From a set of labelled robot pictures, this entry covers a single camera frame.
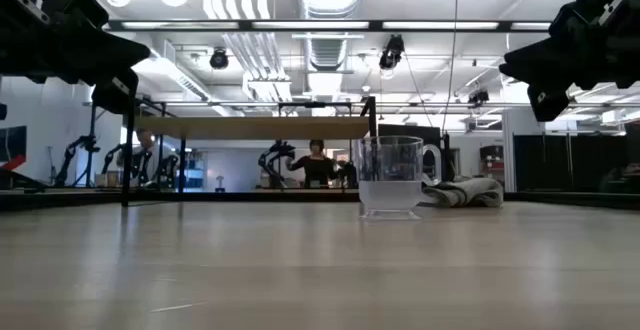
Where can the seated person facing camera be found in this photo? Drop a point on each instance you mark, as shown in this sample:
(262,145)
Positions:
(316,167)

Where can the folded grey towel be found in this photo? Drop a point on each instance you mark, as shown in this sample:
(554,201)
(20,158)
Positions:
(470,192)

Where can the person beside robot arms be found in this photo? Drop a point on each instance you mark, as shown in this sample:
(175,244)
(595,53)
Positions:
(147,157)

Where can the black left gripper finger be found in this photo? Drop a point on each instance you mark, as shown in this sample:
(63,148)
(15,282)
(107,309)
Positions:
(105,55)
(115,97)

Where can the black hanging camera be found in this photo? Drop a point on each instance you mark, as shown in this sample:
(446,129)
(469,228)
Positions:
(391,52)

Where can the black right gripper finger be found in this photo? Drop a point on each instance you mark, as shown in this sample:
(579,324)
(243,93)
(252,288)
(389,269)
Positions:
(555,62)
(547,105)

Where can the small black ceiling camera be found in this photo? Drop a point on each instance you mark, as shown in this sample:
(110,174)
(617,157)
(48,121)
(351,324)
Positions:
(478,97)

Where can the black background robot arm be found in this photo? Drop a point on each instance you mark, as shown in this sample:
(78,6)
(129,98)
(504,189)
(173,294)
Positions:
(75,160)
(348,174)
(112,157)
(275,162)

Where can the silver ceiling air duct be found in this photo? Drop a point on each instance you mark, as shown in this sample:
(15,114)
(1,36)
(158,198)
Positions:
(330,0)

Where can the black room partition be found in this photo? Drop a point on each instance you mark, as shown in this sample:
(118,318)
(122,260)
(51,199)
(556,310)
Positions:
(550,165)

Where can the dark wall screen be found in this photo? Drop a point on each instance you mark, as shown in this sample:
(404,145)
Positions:
(12,142)

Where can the round black hanging spotlight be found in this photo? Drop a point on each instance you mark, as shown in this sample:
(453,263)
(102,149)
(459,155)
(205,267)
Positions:
(219,59)

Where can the red and black equipment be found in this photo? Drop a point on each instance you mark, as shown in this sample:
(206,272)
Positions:
(15,175)

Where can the black overhead light bar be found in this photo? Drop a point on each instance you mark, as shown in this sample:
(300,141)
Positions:
(310,25)

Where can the clear glass mug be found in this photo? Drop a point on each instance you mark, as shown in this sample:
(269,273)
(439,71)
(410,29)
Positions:
(390,190)

